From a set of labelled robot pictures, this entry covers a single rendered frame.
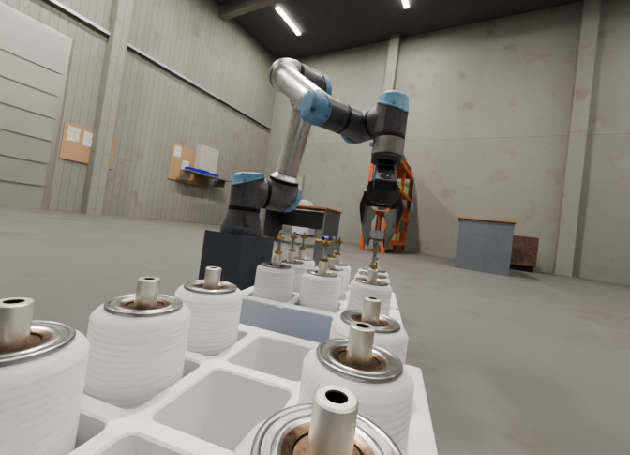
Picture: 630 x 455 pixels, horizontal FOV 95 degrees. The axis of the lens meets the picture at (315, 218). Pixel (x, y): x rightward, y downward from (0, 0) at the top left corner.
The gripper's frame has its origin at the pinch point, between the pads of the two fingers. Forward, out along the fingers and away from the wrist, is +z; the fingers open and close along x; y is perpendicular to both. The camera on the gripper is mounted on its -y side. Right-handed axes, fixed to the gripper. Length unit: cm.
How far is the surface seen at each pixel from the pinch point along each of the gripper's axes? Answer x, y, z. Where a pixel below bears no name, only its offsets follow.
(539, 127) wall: -429, 711, -324
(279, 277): 21.3, -1.1, 11.5
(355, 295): 3.3, -2.6, 12.7
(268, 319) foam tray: 21.7, -4.9, 20.3
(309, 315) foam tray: 12.6, -5.8, 17.7
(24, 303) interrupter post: 28, -50, 7
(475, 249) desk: -195, 423, 0
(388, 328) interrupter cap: 0.4, -32.6, 9.4
